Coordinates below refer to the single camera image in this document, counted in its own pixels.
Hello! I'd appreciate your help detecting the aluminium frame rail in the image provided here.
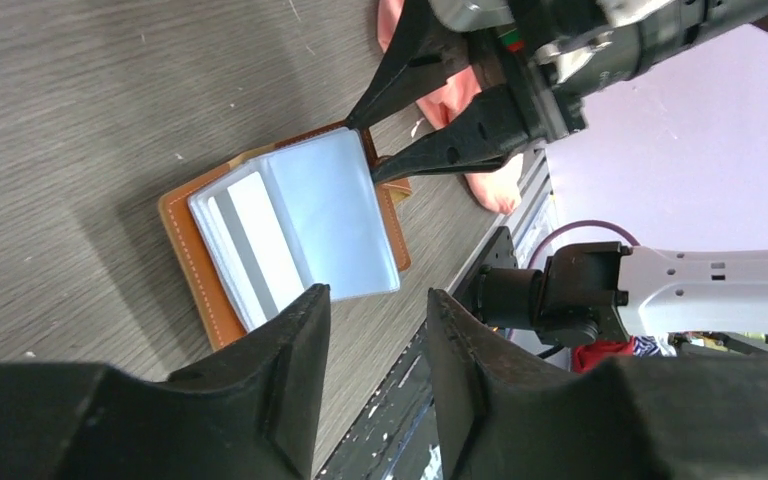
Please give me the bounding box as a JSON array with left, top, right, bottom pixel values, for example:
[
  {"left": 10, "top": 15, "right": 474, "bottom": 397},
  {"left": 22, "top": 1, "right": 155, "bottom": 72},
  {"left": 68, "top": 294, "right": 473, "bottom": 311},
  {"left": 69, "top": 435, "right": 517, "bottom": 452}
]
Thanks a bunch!
[{"left": 504, "top": 150, "right": 555, "bottom": 268}]

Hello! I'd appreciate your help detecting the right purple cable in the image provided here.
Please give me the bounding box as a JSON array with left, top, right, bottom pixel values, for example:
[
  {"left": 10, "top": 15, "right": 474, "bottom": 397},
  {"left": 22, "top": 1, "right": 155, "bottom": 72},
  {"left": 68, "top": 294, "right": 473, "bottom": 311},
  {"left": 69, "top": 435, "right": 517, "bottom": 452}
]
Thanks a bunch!
[{"left": 526, "top": 219, "right": 642, "bottom": 270}]

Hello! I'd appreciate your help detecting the white card in holder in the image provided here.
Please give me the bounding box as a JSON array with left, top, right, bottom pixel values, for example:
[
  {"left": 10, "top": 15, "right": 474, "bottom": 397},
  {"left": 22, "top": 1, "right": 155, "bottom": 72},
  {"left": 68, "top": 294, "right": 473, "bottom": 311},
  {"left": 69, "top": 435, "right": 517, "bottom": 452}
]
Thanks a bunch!
[{"left": 190, "top": 168, "right": 305, "bottom": 331}]

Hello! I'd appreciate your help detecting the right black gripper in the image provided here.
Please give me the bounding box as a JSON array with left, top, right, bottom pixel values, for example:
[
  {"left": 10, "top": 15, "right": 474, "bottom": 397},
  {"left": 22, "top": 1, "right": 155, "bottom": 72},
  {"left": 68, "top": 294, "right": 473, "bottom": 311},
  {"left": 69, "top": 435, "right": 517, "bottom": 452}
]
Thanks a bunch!
[{"left": 346, "top": 1, "right": 768, "bottom": 184}]

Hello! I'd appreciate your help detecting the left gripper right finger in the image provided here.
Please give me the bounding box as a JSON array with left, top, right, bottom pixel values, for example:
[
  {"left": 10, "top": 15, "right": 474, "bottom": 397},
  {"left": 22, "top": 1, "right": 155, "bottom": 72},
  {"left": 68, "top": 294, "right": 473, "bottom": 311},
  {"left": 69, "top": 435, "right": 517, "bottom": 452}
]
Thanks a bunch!
[{"left": 426, "top": 289, "right": 768, "bottom": 479}]

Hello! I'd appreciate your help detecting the brown leather card holder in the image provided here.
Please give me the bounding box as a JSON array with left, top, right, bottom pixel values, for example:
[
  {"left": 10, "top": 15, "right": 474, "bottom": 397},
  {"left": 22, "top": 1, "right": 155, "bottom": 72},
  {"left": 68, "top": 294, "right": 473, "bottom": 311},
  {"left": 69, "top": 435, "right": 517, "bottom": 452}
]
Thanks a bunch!
[{"left": 157, "top": 121, "right": 413, "bottom": 352}]

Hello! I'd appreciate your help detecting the pink cloth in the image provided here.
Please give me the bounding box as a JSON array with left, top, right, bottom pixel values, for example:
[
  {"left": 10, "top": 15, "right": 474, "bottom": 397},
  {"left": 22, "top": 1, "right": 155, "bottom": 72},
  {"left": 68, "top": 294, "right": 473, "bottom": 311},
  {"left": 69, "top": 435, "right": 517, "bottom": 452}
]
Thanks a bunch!
[{"left": 375, "top": 0, "right": 526, "bottom": 216}]

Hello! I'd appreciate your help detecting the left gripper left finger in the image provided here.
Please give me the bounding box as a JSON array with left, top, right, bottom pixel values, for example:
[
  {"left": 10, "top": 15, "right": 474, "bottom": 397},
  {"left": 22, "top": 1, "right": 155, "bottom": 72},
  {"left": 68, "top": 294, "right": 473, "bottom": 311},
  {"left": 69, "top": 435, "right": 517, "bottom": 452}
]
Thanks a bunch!
[{"left": 0, "top": 284, "right": 331, "bottom": 479}]

